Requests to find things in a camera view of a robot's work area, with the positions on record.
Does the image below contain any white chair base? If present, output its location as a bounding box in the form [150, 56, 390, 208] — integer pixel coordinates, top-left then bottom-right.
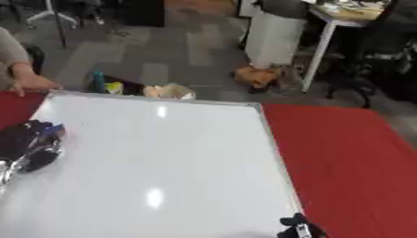
[24, 0, 80, 29]

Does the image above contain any white whiteboard with metal frame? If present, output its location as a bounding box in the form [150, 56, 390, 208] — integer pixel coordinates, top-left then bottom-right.
[0, 89, 306, 238]

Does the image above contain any teal bottle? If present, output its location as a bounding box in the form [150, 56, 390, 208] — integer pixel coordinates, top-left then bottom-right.
[91, 72, 108, 94]

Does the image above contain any white table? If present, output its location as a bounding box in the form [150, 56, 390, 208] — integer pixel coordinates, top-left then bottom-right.
[301, 0, 393, 93]

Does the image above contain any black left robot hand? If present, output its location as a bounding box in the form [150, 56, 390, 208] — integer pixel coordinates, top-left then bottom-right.
[0, 119, 67, 173]

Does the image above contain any person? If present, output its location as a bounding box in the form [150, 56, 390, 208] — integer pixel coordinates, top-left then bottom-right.
[0, 27, 64, 97]

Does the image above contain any black office chair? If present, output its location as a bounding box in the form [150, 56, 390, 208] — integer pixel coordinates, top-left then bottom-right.
[324, 0, 417, 109]

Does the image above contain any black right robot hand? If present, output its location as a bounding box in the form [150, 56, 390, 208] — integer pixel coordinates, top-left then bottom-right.
[276, 212, 330, 238]

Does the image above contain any blue whiteboard brush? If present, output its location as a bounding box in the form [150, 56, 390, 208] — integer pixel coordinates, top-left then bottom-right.
[39, 122, 69, 140]

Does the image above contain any person's hand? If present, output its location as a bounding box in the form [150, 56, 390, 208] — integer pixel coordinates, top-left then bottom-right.
[7, 73, 64, 97]

